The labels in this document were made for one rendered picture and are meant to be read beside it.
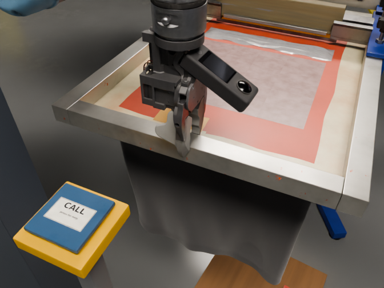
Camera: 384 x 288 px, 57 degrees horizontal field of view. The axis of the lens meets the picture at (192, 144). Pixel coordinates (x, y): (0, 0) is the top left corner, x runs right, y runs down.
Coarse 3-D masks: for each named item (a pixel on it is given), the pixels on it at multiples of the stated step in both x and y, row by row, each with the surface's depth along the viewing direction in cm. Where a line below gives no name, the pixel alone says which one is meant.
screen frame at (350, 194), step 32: (128, 64) 84; (64, 96) 71; (96, 96) 76; (96, 128) 68; (128, 128) 64; (352, 128) 67; (192, 160) 62; (224, 160) 58; (256, 160) 58; (352, 160) 58; (288, 192) 57; (320, 192) 54; (352, 192) 53
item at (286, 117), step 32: (256, 64) 90; (288, 64) 90; (320, 64) 90; (256, 96) 78; (288, 96) 79; (320, 96) 79; (224, 128) 70; (256, 128) 70; (288, 128) 70; (320, 128) 70
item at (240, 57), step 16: (240, 32) 104; (256, 32) 104; (272, 32) 105; (208, 48) 96; (224, 48) 96; (240, 48) 96; (256, 48) 96; (240, 64) 90; (208, 96) 78; (144, 112) 74; (208, 112) 74; (208, 128) 70
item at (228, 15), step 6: (234, 18) 104; (240, 18) 103; (246, 18) 102; (252, 18) 102; (258, 18) 102; (264, 24) 101; (270, 24) 100; (276, 24) 100; (282, 24) 99; (288, 24) 99; (300, 30) 98; (306, 30) 97; (312, 30) 97; (318, 30) 96; (324, 30) 96
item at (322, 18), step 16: (224, 0) 103; (240, 0) 101; (256, 0) 99; (272, 0) 98; (288, 0) 96; (304, 0) 95; (256, 16) 102; (272, 16) 100; (288, 16) 98; (304, 16) 97; (320, 16) 95; (336, 16) 93
